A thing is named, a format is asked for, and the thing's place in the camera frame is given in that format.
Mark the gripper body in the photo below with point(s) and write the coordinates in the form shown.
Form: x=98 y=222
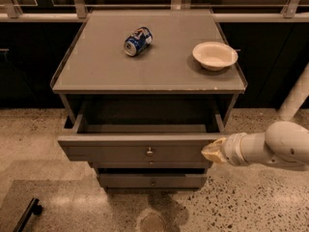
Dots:
x=231 y=150

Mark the grey drawer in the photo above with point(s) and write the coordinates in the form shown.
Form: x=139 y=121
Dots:
x=156 y=178
x=137 y=146

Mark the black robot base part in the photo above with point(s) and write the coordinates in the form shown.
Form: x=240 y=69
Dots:
x=33 y=208

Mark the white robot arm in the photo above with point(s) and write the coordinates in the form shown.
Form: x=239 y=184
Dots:
x=284 y=144

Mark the grey drawer cabinet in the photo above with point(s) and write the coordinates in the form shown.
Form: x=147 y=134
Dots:
x=162 y=85

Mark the grey bottom drawer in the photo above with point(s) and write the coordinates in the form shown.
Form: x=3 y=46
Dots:
x=156 y=178

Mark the round floor plate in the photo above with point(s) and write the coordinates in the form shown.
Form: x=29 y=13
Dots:
x=152 y=222

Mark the white bowl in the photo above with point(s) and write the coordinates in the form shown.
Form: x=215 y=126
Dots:
x=214 y=56

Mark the blue soda can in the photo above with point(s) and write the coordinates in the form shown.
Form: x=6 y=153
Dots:
x=140 y=39

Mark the metal railing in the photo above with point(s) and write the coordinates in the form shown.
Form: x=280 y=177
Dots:
x=11 y=10

